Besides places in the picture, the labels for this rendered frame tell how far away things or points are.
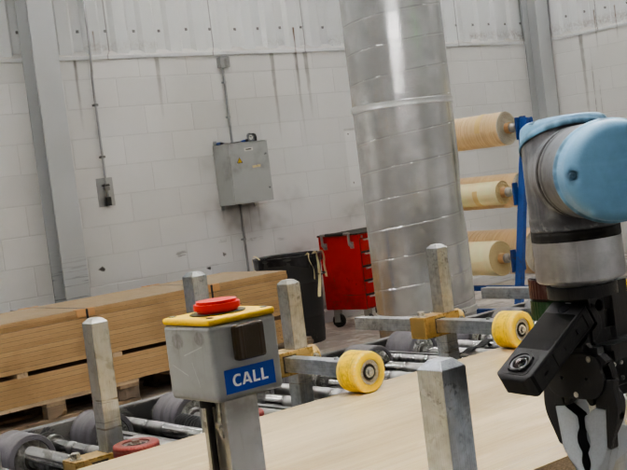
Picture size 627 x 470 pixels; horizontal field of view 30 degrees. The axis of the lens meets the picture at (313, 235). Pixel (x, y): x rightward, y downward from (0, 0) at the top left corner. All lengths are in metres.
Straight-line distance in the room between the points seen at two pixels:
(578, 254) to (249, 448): 0.38
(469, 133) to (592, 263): 7.62
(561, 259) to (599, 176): 0.16
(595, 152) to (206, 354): 0.38
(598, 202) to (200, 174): 8.66
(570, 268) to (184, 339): 0.40
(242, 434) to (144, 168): 8.38
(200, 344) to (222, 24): 9.04
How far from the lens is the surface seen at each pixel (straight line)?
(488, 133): 8.66
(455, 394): 1.18
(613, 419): 1.20
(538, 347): 1.18
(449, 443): 1.18
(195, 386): 0.99
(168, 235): 9.43
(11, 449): 2.56
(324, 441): 1.90
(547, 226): 1.18
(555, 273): 1.19
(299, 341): 2.44
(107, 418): 2.20
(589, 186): 1.04
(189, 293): 2.30
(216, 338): 0.96
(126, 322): 7.71
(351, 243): 9.67
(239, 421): 1.00
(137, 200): 9.30
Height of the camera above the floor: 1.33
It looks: 3 degrees down
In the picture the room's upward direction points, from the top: 7 degrees counter-clockwise
